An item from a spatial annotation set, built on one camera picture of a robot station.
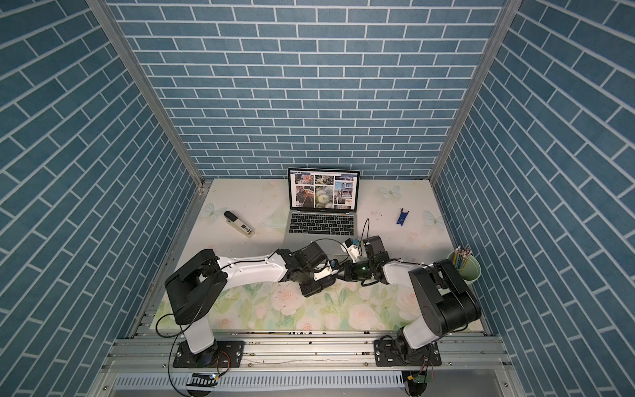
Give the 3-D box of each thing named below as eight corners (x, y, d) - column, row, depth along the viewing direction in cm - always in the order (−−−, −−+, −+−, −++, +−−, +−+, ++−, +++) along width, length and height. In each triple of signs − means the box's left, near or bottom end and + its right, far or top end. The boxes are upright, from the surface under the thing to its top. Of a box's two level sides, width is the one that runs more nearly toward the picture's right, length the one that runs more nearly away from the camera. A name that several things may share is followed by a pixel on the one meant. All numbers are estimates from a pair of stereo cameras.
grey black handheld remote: (225, 221, 107) (221, 214, 104) (231, 216, 109) (227, 209, 105) (249, 239, 101) (247, 233, 98) (255, 234, 103) (253, 227, 99)
